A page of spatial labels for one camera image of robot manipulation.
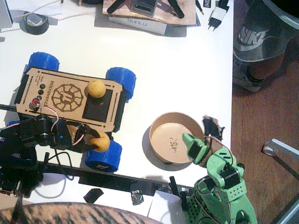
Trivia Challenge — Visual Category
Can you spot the white black power adapter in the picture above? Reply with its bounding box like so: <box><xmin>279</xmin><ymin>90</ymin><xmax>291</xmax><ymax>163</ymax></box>
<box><xmin>207</xmin><ymin>6</ymin><xmax>228</xmax><ymax>32</ymax></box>

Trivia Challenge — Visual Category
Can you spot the white paper sheet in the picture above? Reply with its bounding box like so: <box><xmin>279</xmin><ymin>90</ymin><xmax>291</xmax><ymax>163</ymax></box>
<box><xmin>147</xmin><ymin>190</ymin><xmax>187</xmax><ymax>224</ymax></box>

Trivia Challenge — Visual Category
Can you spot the yellow ball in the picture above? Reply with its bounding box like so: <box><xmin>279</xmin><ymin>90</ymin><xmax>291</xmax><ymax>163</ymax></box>
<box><xmin>88</xmin><ymin>132</ymin><xmax>111</xmax><ymax>153</ymax></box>
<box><xmin>86</xmin><ymin>79</ymin><xmax>106</xmax><ymax>98</ymax></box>

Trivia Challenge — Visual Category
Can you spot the white cable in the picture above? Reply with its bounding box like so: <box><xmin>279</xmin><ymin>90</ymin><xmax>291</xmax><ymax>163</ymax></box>
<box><xmin>9</xmin><ymin>0</ymin><xmax>97</xmax><ymax>22</ymax></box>

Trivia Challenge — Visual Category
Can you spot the black plug adapter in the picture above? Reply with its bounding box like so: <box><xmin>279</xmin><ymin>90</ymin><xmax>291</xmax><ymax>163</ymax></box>
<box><xmin>218</xmin><ymin>0</ymin><xmax>231</xmax><ymax>11</ymax></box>

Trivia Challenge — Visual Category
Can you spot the grey metal bar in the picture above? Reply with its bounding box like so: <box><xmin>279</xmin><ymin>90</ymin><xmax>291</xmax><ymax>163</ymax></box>
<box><xmin>271</xmin><ymin>198</ymin><xmax>299</xmax><ymax>224</ymax></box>

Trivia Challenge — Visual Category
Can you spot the black tripod leg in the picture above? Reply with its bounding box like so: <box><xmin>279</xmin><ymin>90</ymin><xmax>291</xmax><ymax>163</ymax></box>
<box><xmin>107</xmin><ymin>0</ymin><xmax>128</xmax><ymax>14</ymax></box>
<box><xmin>168</xmin><ymin>0</ymin><xmax>185</xmax><ymax>19</ymax></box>

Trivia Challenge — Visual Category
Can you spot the wooden-topped rover chassis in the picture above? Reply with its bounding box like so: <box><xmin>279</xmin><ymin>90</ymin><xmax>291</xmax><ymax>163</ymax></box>
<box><xmin>14</xmin><ymin>67</ymin><xmax>127</xmax><ymax>133</ymax></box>

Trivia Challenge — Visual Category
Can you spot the long black metal rail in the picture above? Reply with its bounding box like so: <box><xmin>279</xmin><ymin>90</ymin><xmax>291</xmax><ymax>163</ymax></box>
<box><xmin>28</xmin><ymin>161</ymin><xmax>194</xmax><ymax>196</ymax></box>

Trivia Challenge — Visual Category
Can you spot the person in grey Nike shorts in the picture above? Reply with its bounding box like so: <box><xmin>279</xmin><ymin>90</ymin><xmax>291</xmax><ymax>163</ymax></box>
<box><xmin>232</xmin><ymin>0</ymin><xmax>299</xmax><ymax>93</ymax></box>

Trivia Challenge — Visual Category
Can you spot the short black metal rail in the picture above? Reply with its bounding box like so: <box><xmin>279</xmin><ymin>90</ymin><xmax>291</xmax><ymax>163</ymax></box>
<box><xmin>0</xmin><ymin>104</ymin><xmax>19</xmax><ymax>112</ymax></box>

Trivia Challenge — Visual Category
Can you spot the black thin cable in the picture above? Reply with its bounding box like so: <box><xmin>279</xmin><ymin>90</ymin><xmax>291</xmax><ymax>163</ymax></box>
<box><xmin>53</xmin><ymin>149</ymin><xmax>76</xmax><ymax>181</ymax></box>

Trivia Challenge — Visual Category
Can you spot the white Sunlu box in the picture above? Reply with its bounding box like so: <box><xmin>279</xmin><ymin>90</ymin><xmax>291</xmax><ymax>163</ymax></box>
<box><xmin>108</xmin><ymin>15</ymin><xmax>168</xmax><ymax>36</ymax></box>

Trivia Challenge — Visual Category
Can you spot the wooden board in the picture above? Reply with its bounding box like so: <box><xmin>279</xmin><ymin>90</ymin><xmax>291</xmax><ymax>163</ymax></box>
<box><xmin>102</xmin><ymin>0</ymin><xmax>196</xmax><ymax>26</ymax></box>

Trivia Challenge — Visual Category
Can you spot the black pen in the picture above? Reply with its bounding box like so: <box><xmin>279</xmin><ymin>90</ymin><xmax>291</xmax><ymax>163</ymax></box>
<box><xmin>195</xmin><ymin>0</ymin><xmax>204</xmax><ymax>16</ymax></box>

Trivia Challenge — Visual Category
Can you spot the clear plastic cube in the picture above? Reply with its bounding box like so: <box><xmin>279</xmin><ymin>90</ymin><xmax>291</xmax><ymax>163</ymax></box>
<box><xmin>27</xmin><ymin>14</ymin><xmax>44</xmax><ymax>27</ymax></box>

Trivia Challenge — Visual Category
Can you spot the person's head brown hair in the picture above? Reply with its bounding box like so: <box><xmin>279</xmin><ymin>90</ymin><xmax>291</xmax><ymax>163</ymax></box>
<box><xmin>0</xmin><ymin>202</ymin><xmax>164</xmax><ymax>224</ymax></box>

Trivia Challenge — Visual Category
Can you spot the crumpled foil scrap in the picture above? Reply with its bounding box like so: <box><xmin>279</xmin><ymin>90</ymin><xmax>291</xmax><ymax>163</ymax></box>
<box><xmin>130</xmin><ymin>190</ymin><xmax>144</xmax><ymax>206</ymax></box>

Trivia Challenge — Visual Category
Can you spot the grey black electronic device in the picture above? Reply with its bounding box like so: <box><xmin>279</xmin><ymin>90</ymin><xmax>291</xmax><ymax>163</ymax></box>
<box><xmin>130</xmin><ymin>0</ymin><xmax>157</xmax><ymax>17</ymax></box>

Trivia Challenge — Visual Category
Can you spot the black tape roll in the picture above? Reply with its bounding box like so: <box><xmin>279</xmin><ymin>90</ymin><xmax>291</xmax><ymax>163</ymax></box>
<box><xmin>20</xmin><ymin>14</ymin><xmax>50</xmax><ymax>35</ymax></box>

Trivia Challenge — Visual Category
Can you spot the grey white box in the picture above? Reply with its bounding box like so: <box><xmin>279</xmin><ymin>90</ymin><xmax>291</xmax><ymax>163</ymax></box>
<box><xmin>0</xmin><ymin>0</ymin><xmax>14</xmax><ymax>30</ymax></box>

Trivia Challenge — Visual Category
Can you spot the black tape piece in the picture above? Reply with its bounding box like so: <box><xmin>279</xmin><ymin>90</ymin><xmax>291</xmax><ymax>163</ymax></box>
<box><xmin>83</xmin><ymin>188</ymin><xmax>104</xmax><ymax>204</ymax></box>

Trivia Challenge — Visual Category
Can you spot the grey metal frame leg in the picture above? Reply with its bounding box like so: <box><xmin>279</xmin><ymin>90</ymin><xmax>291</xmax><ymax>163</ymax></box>
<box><xmin>261</xmin><ymin>138</ymin><xmax>299</xmax><ymax>182</ymax></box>

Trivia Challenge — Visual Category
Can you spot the black clamp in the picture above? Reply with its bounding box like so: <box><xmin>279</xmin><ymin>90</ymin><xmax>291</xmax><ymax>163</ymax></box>
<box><xmin>169</xmin><ymin>176</ymin><xmax>190</xmax><ymax>212</ymax></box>
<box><xmin>37</xmin><ymin>152</ymin><xmax>50</xmax><ymax>183</ymax></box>

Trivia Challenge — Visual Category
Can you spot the tan paper bowl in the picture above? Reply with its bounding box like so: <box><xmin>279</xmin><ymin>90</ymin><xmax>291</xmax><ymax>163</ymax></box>
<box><xmin>149</xmin><ymin>112</ymin><xmax>204</xmax><ymax>164</ymax></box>

